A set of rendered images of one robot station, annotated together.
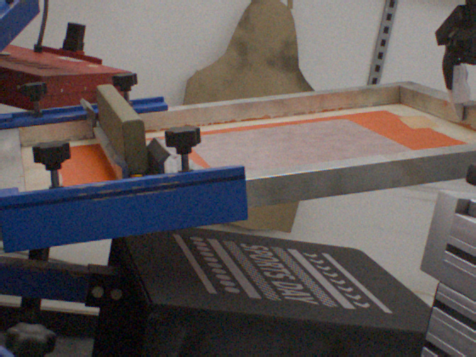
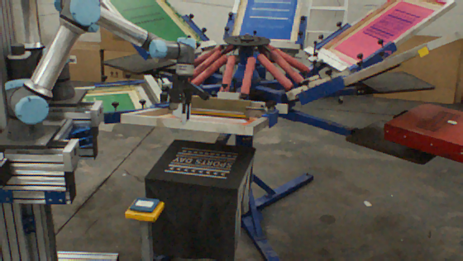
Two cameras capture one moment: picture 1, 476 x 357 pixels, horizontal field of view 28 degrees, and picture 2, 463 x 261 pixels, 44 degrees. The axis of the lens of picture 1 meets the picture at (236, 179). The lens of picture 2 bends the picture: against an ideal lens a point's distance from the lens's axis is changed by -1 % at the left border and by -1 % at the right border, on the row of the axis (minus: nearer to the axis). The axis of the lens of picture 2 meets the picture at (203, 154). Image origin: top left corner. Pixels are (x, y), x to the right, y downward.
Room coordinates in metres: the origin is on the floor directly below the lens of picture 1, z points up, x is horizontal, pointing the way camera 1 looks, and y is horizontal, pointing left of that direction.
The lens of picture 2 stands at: (2.80, -2.28, 2.14)
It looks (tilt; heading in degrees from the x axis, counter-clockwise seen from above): 24 degrees down; 121
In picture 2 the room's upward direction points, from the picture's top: straight up
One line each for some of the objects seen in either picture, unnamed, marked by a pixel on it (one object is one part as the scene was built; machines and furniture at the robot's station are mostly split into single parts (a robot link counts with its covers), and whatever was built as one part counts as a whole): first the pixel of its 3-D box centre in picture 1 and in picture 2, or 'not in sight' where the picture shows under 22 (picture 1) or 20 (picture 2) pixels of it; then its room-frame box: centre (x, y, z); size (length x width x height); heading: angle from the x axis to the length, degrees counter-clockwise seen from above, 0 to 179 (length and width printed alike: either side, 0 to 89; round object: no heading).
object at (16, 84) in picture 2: not in sight; (21, 96); (1.07, -0.80, 1.42); 0.13 x 0.12 x 0.14; 149
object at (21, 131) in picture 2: not in sight; (25, 122); (1.06, -0.80, 1.31); 0.15 x 0.15 x 0.10
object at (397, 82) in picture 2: not in sight; (336, 91); (1.63, 1.47, 0.91); 1.34 x 0.40 x 0.08; 46
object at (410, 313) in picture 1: (272, 272); (202, 162); (1.48, -0.09, 0.95); 0.48 x 0.44 x 0.01; 106
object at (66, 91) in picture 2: not in sight; (59, 86); (0.83, -0.36, 1.31); 0.15 x 0.15 x 0.10
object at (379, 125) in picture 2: not in sight; (331, 125); (1.82, 0.82, 0.91); 1.34 x 0.40 x 0.08; 166
